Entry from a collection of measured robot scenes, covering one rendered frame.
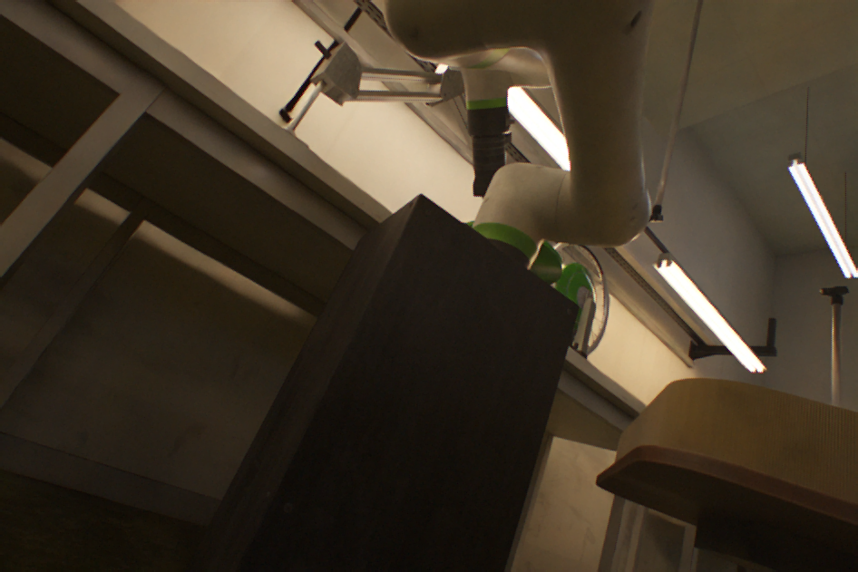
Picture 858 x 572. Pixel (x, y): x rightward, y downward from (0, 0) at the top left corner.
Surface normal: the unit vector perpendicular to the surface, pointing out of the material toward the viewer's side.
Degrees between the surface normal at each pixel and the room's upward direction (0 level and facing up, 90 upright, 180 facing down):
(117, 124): 90
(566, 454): 90
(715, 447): 90
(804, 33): 180
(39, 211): 90
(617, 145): 144
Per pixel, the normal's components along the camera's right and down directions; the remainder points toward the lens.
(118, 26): 0.56, -0.10
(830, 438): -0.25, -0.47
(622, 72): 0.35, 0.81
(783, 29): -0.37, 0.86
